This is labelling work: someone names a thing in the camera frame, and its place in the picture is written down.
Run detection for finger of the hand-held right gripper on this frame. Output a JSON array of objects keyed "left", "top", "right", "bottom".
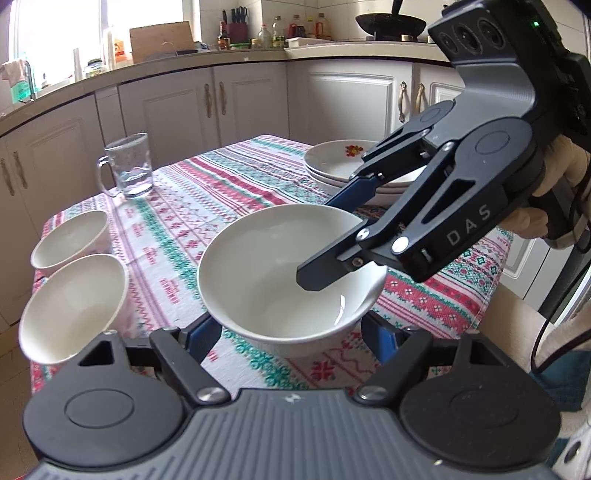
[
  {"left": 323, "top": 100, "right": 462, "bottom": 211},
  {"left": 296, "top": 138, "right": 509, "bottom": 291}
]

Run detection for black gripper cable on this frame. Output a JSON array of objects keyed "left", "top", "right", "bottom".
[{"left": 531, "top": 240, "right": 591, "bottom": 370}]

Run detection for white kitchen cabinets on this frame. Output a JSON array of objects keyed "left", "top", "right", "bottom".
[{"left": 0, "top": 44, "right": 591, "bottom": 324}]

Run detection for striped patterned tablecloth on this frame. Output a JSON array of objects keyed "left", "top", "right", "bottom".
[{"left": 30, "top": 134, "right": 515, "bottom": 402}]

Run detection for wooden cutting board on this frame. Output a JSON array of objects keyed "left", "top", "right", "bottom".
[{"left": 129, "top": 21, "right": 199, "bottom": 61}]

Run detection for black wok pan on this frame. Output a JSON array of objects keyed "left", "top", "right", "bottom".
[{"left": 355, "top": 0, "right": 428, "bottom": 38}]

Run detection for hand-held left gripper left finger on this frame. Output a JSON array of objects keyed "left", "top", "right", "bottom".
[{"left": 62, "top": 316, "right": 230, "bottom": 407}]

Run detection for clear glass mug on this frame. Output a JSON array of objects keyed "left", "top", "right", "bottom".
[{"left": 95, "top": 132, "right": 155, "bottom": 200}]

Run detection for red knife block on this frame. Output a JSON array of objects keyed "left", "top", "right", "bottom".
[{"left": 229, "top": 7, "right": 250, "bottom": 42}]

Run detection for person's right hand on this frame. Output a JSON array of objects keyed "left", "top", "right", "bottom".
[{"left": 501, "top": 136, "right": 591, "bottom": 240}]

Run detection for white pink-floral bowl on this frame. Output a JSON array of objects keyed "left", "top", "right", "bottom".
[
  {"left": 18, "top": 254, "right": 130, "bottom": 365},
  {"left": 198, "top": 205, "right": 387, "bottom": 358},
  {"left": 30, "top": 210, "right": 112, "bottom": 273}
]

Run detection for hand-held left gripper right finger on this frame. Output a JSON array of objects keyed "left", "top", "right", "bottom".
[{"left": 355, "top": 313, "right": 513, "bottom": 403}]

